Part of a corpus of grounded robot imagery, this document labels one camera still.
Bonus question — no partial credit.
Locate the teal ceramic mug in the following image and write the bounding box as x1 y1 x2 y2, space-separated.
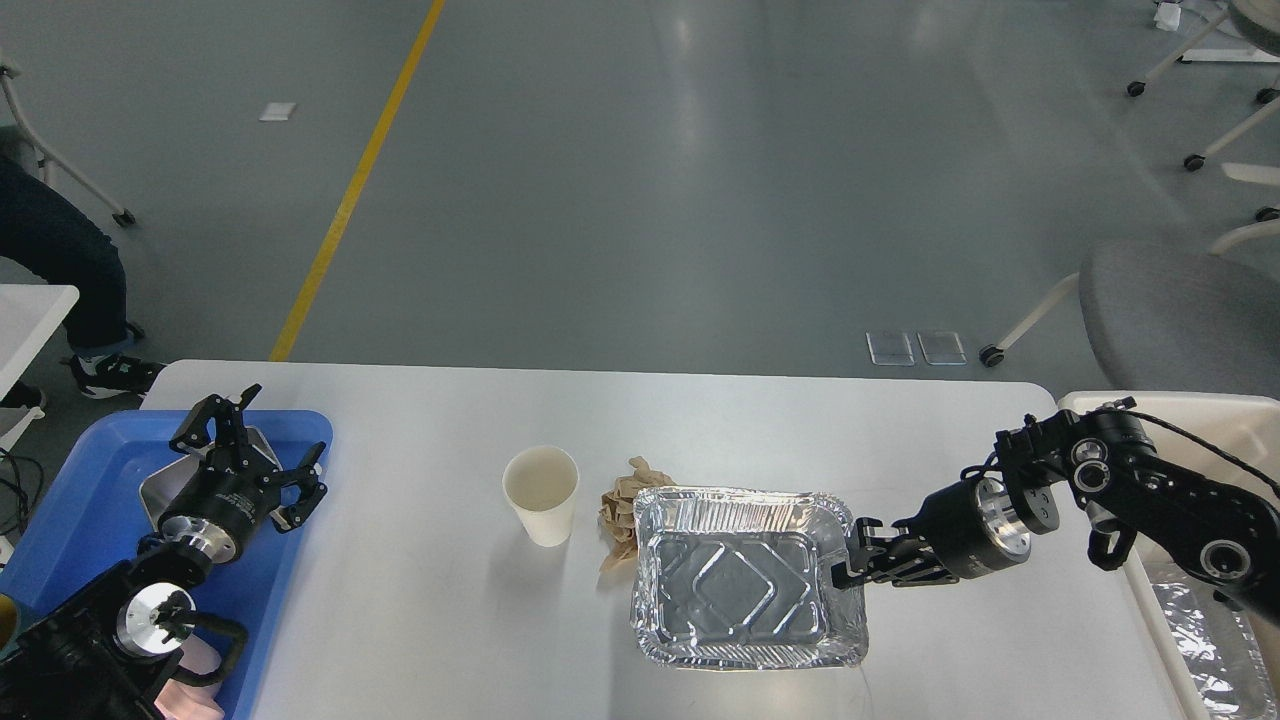
0 593 29 660

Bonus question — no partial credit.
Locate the white chair legs background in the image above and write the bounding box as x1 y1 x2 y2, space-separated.
1125 0 1280 256

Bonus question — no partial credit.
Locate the aluminium foil tray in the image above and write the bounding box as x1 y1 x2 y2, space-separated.
630 487 870 671

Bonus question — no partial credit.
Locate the white side table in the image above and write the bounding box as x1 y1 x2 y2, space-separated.
1 283 79 395

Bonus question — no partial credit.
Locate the square stainless steel dish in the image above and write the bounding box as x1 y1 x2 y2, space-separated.
140 425 282 532

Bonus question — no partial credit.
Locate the blue plastic tray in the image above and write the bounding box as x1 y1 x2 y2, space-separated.
3 411 305 719

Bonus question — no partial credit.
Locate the left floor socket plate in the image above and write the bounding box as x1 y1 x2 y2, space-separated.
865 331 916 366

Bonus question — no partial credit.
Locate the black cable at left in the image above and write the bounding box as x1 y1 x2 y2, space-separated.
0 450 44 546

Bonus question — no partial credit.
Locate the foil tray in bin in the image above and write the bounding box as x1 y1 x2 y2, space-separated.
1144 562 1279 719

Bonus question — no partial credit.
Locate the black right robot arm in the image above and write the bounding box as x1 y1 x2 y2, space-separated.
829 397 1279 625

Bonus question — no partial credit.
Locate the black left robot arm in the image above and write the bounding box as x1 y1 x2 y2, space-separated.
3 387 333 719

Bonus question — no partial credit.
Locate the beige plastic bin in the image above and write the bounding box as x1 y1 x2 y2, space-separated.
1059 389 1279 719

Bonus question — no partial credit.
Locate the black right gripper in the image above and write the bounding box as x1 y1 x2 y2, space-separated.
831 477 1032 589

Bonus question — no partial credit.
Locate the grey office chair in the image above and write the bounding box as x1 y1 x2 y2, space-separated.
979 241 1279 398

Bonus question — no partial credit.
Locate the right floor socket plate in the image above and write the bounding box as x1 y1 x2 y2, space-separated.
916 331 968 366

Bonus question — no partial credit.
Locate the floor socket plate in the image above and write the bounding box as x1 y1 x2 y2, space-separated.
916 331 968 366
865 331 916 366

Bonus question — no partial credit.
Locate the seated person in jeans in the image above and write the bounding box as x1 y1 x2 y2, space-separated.
1 158 164 400

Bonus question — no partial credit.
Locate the white paper cup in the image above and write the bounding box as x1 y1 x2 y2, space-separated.
500 445 580 548

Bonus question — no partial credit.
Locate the crumpled brown paper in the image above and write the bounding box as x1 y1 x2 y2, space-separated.
599 456 676 573

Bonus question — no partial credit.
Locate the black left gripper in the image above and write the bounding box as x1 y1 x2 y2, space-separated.
155 384 328 565

